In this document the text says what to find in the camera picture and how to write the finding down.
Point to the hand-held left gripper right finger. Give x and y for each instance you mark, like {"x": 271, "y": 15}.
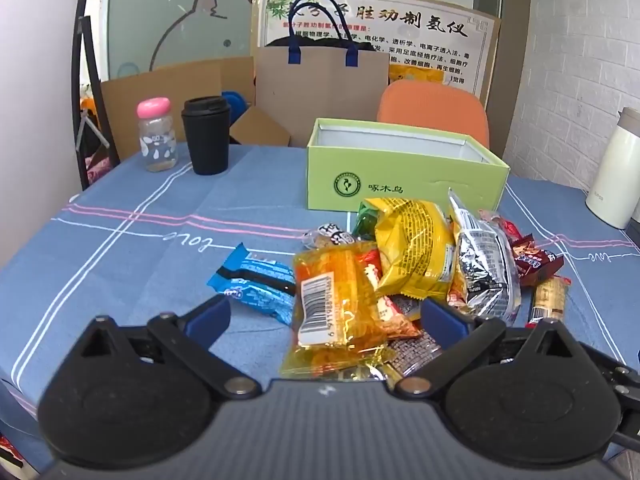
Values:
{"x": 442, "y": 317}

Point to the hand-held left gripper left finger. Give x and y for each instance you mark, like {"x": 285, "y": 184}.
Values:
{"x": 207, "y": 317}

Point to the blue snack packet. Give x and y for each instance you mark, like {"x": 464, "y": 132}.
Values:
{"x": 255, "y": 280}

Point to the silver black snack packet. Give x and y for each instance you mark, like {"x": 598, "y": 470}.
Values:
{"x": 482, "y": 265}

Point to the yellow snack packet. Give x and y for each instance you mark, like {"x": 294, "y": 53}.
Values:
{"x": 415, "y": 245}

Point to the orange transparent snack packet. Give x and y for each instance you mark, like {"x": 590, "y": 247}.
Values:
{"x": 335, "y": 300}

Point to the light green cardboard box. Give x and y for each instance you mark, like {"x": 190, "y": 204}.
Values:
{"x": 400, "y": 180}

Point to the red noodle snack packet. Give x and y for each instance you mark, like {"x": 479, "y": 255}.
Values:
{"x": 400, "y": 317}

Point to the beige bar snack packet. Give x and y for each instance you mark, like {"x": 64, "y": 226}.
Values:
{"x": 550, "y": 300}

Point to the dark red snack packet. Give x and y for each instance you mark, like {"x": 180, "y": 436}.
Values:
{"x": 535, "y": 260}

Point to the blue striped tablecloth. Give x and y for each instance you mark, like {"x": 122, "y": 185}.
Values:
{"x": 125, "y": 240}

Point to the green snack packet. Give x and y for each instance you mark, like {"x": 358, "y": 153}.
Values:
{"x": 365, "y": 222}

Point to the clear round cookie packet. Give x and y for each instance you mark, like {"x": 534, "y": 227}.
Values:
{"x": 325, "y": 236}

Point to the black coffee cup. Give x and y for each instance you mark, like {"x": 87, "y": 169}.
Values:
{"x": 206, "y": 135}

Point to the clear bottle pink lid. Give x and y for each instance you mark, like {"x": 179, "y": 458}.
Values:
{"x": 157, "y": 140}

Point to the pink patterned cloth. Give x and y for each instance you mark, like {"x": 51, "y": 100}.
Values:
{"x": 100, "y": 167}

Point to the orange chair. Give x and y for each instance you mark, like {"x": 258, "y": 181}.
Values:
{"x": 430, "y": 110}

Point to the blue round lid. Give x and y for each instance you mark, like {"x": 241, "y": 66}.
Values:
{"x": 236, "y": 102}

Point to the white thermos jug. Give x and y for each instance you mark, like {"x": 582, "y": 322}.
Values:
{"x": 615, "y": 175}

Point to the large cardboard sheet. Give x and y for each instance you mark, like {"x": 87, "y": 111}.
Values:
{"x": 150, "y": 95}

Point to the printed poster board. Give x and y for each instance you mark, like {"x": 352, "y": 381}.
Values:
{"x": 425, "y": 25}

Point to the black door frame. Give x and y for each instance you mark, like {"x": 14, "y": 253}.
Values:
{"x": 85, "y": 35}

